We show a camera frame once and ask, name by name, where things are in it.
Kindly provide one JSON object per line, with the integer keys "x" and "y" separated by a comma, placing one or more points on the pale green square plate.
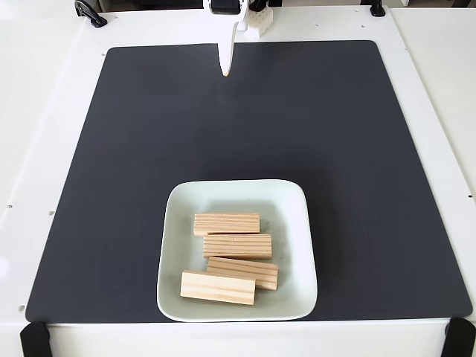
{"x": 290, "y": 223}

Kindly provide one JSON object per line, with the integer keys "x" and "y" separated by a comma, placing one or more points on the black clamp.
{"x": 89, "y": 13}
{"x": 377, "y": 8}
{"x": 259, "y": 4}

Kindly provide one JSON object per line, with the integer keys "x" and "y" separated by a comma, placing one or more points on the black table mat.
{"x": 111, "y": 223}

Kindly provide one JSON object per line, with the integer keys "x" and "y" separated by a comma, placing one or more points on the grooved wooden block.
{"x": 227, "y": 223}
{"x": 217, "y": 289}
{"x": 238, "y": 246}
{"x": 264, "y": 275}

